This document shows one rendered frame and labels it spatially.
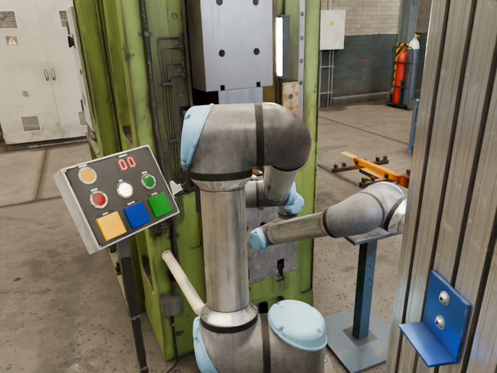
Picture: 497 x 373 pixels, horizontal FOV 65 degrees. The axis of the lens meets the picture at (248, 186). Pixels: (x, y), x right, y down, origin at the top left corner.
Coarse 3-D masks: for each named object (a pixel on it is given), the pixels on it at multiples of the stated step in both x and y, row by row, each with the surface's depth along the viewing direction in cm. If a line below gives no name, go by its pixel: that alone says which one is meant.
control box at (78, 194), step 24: (72, 168) 124; (96, 168) 129; (120, 168) 135; (144, 168) 142; (72, 192) 122; (96, 192) 127; (120, 192) 132; (144, 192) 139; (168, 192) 146; (72, 216) 126; (96, 216) 125; (120, 216) 130; (168, 216) 143; (96, 240) 122; (120, 240) 128
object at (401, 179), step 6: (354, 162) 191; (360, 162) 187; (366, 162) 184; (372, 168) 180; (378, 168) 176; (384, 168) 176; (384, 174) 173; (390, 174) 169; (396, 174) 168; (396, 180) 165; (402, 180) 164; (408, 180) 161
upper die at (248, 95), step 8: (192, 88) 181; (248, 88) 160; (256, 88) 162; (192, 96) 183; (200, 96) 173; (208, 96) 165; (216, 96) 157; (224, 96) 156; (232, 96) 158; (240, 96) 160; (248, 96) 161; (256, 96) 163; (200, 104) 175; (208, 104) 167
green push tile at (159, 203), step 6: (150, 198) 139; (156, 198) 141; (162, 198) 142; (150, 204) 138; (156, 204) 140; (162, 204) 141; (168, 204) 143; (156, 210) 139; (162, 210) 141; (168, 210) 142; (156, 216) 138
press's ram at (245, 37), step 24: (192, 0) 147; (216, 0) 144; (240, 0) 147; (264, 0) 151; (192, 24) 152; (216, 24) 146; (240, 24) 150; (264, 24) 155; (192, 48) 157; (216, 48) 149; (240, 48) 153; (264, 48) 158; (192, 72) 162; (216, 72) 152; (240, 72) 156; (264, 72) 161
